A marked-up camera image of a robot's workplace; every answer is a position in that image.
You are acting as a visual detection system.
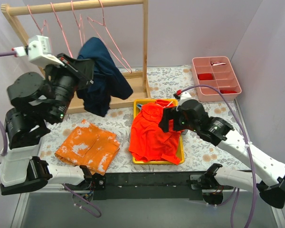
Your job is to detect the navy blue shorts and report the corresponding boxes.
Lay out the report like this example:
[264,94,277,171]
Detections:
[76,37,133,117]

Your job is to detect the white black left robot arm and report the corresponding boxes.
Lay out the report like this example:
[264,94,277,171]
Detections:
[0,53,95,195]

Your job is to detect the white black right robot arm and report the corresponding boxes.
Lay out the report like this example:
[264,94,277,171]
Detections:
[159,98,285,209]

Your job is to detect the bright orange shorts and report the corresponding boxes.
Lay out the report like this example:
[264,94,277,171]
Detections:
[128,99,185,165]

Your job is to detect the orange white patterned shorts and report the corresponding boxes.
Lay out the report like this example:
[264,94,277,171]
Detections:
[55,119,120,176]

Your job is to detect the yellow plastic tray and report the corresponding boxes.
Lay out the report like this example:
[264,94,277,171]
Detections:
[132,98,185,165]

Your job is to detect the wooden clothes rack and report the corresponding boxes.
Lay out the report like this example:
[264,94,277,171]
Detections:
[1,0,151,109]

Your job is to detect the pink divided organizer tray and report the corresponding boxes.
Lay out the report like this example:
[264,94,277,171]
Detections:
[191,56,242,102]

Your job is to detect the red white item in organizer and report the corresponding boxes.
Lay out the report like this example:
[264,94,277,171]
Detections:
[210,61,226,66]

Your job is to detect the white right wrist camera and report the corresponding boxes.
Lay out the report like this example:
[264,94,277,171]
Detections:
[173,90,192,102]

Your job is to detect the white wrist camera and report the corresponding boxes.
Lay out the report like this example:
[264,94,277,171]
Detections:
[12,35,65,69]
[173,90,192,102]

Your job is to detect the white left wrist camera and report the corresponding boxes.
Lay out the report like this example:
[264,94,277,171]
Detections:
[12,35,65,69]

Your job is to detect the pink wire hanger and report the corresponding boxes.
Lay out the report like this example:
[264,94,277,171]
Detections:
[27,5,53,53]
[87,0,133,74]
[50,2,73,57]
[71,1,86,46]

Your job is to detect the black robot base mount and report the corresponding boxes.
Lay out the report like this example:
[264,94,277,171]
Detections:
[89,171,223,205]

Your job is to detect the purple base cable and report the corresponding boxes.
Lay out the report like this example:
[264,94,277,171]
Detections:
[61,184,102,219]

